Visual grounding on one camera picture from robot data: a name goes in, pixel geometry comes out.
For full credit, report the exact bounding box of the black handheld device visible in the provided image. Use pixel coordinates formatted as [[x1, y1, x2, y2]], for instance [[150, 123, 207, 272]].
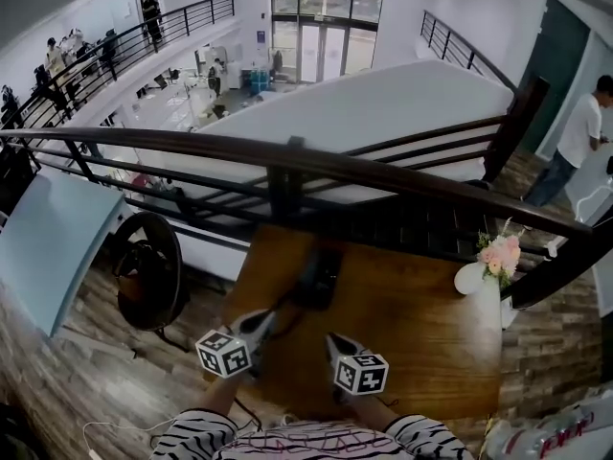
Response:
[[270, 246, 345, 339]]

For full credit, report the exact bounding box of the long black balcony railing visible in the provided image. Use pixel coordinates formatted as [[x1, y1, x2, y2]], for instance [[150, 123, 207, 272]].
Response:
[[0, 0, 237, 131]]

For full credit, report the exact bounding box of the short black balcony railing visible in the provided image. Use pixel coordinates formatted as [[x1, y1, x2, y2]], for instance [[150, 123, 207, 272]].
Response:
[[420, 10, 518, 93]]

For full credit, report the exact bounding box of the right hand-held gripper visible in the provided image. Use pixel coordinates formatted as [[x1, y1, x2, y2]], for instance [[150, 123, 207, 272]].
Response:
[[326, 333, 390, 404]]

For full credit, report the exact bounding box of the person's right forearm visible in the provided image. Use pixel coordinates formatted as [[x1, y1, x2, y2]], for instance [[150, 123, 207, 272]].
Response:
[[352, 393, 406, 430]]

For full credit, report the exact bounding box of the black cord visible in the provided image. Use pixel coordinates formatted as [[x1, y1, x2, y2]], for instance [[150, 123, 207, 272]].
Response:
[[234, 397, 263, 433]]

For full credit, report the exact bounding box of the black round chair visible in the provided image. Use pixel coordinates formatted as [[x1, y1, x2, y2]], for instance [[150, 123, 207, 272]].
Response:
[[112, 211, 192, 354]]

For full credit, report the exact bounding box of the striped shirt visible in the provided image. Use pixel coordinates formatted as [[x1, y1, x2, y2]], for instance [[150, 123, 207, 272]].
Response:
[[150, 409, 475, 460]]

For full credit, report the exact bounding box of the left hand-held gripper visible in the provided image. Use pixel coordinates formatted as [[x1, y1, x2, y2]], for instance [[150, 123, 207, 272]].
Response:
[[194, 309, 279, 380]]

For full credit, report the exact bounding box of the light blue table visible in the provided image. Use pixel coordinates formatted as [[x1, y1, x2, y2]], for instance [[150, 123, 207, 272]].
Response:
[[0, 172, 128, 338]]

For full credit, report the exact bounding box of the dark curved railing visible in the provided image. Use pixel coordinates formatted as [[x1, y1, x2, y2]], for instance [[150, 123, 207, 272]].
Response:
[[0, 77, 613, 311]]

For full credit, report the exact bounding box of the plastic bag with red print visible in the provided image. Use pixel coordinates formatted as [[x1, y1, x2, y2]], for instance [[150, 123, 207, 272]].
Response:
[[483, 385, 613, 460]]

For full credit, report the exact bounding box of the dark green door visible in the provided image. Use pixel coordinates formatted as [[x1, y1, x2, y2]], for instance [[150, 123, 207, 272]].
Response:
[[519, 0, 591, 155]]

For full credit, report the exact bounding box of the white power strip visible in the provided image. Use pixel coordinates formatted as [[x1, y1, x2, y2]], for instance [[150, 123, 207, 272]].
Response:
[[81, 422, 100, 460]]

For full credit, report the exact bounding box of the white vase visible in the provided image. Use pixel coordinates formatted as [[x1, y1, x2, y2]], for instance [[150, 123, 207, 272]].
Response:
[[453, 261, 502, 328]]

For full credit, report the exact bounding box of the pink flower bouquet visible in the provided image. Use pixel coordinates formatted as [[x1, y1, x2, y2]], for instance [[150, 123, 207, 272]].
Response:
[[476, 217, 526, 289]]

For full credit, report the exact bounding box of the glass entrance door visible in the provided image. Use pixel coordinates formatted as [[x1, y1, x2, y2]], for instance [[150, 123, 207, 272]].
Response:
[[271, 0, 384, 84]]

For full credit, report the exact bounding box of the person's left forearm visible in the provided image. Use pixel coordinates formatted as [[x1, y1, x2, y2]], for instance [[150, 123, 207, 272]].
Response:
[[198, 376, 240, 419]]

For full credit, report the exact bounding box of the white floor cable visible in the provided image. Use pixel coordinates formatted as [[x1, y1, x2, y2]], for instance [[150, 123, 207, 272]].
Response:
[[81, 417, 174, 438]]

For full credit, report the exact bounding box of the wooden table with metal legs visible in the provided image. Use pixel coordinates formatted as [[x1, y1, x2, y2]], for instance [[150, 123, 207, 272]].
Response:
[[222, 222, 504, 421]]

